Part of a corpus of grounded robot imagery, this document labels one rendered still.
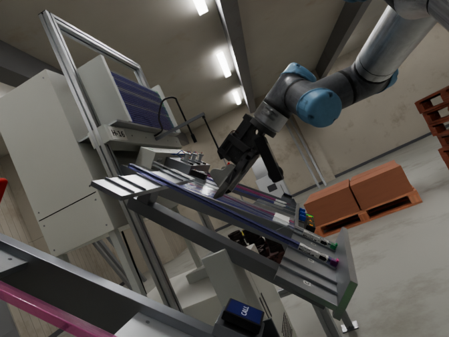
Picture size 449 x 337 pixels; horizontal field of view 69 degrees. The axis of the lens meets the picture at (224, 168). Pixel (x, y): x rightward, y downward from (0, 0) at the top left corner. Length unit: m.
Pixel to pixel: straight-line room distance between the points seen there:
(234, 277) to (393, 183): 3.36
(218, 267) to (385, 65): 0.50
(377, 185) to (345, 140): 6.67
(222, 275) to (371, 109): 10.30
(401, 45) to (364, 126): 10.13
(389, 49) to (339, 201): 3.43
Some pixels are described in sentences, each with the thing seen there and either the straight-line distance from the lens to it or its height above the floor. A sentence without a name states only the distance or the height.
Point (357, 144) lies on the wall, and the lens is 10.63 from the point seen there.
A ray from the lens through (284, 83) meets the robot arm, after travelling 0.76.
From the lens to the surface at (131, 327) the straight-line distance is 0.46.
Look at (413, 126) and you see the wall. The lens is 11.18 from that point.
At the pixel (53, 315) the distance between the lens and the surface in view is 0.44.
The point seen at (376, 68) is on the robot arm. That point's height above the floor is 1.03.
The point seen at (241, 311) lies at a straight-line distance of 0.46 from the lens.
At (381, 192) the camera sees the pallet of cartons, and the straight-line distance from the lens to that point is 3.98.
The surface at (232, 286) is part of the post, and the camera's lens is 0.73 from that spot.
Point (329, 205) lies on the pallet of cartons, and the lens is 4.02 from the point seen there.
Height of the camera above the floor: 0.94
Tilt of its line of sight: 4 degrees up
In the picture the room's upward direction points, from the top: 25 degrees counter-clockwise
